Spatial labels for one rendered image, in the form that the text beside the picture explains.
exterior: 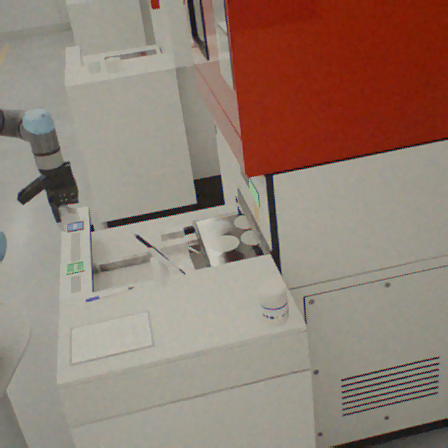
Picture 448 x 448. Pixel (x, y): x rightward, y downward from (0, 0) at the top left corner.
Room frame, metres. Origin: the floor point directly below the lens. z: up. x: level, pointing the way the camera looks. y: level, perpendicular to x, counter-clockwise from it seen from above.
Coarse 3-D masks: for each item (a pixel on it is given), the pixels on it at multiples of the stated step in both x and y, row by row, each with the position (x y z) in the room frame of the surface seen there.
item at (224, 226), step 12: (228, 216) 1.94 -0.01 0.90; (204, 228) 1.88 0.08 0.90; (216, 228) 1.87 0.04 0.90; (228, 228) 1.86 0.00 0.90; (240, 228) 1.85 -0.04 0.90; (204, 240) 1.80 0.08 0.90; (240, 240) 1.77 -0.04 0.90; (216, 252) 1.72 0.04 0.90; (228, 252) 1.71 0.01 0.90; (240, 252) 1.70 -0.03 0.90; (252, 252) 1.69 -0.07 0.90; (216, 264) 1.65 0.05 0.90
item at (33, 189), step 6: (36, 180) 1.64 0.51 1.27; (42, 180) 1.62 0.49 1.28; (48, 180) 1.62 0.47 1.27; (30, 186) 1.63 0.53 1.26; (36, 186) 1.61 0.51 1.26; (42, 186) 1.61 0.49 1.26; (24, 192) 1.62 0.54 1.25; (30, 192) 1.61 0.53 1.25; (36, 192) 1.61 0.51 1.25; (18, 198) 1.61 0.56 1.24; (24, 198) 1.61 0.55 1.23; (30, 198) 1.61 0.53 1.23; (24, 204) 1.61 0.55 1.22
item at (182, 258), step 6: (174, 252) 1.79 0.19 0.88; (180, 252) 1.78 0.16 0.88; (186, 252) 1.78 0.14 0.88; (174, 258) 1.75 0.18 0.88; (180, 258) 1.74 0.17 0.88; (186, 258) 1.74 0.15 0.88; (180, 264) 1.71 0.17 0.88; (186, 264) 1.70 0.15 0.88; (192, 264) 1.70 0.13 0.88; (168, 270) 1.68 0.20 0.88; (174, 270) 1.68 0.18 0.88; (186, 270) 1.67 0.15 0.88; (192, 270) 1.67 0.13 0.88
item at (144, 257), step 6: (192, 246) 1.87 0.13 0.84; (198, 246) 1.87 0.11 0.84; (144, 252) 1.86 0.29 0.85; (150, 252) 1.85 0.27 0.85; (120, 258) 1.84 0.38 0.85; (126, 258) 1.84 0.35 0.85; (132, 258) 1.84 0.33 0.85; (138, 258) 1.84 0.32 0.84; (144, 258) 1.84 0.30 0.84; (102, 264) 1.82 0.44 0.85; (108, 264) 1.82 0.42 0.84; (114, 264) 1.83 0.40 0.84; (120, 264) 1.83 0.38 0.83; (126, 264) 1.83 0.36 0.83; (132, 264) 1.83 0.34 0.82; (102, 270) 1.82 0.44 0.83
